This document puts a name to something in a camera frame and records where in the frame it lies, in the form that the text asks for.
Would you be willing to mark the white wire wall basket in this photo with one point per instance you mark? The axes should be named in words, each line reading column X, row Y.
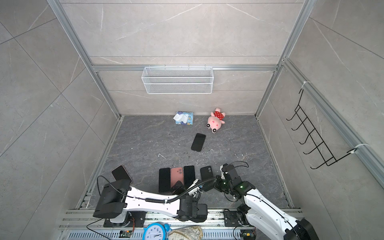
column 178, row 80

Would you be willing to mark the black phone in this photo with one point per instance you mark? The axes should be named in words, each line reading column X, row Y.
column 198, row 142
column 189, row 176

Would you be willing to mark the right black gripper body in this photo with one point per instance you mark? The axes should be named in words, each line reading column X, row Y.
column 222, row 185

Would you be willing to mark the black wire hook rack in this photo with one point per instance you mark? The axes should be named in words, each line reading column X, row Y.
column 315, row 137

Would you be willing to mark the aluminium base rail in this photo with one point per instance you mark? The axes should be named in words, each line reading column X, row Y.
column 221, row 224

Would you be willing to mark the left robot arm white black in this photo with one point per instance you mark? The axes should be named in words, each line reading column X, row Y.
column 117, row 198

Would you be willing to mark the blue alarm clock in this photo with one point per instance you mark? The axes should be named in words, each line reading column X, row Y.
column 156, row 231

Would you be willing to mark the blue tissue packet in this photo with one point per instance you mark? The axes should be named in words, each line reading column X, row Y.
column 184, row 118

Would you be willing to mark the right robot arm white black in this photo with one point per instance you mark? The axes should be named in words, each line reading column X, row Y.
column 259, row 212

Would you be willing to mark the woven basket object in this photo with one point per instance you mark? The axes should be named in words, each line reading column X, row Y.
column 187, row 233

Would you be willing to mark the pink pig plush toy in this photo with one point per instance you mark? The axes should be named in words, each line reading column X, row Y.
column 215, row 121

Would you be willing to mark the black phone case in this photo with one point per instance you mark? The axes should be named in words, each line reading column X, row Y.
column 206, row 173

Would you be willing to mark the small phone pink case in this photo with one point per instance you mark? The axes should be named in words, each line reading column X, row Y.
column 120, row 173

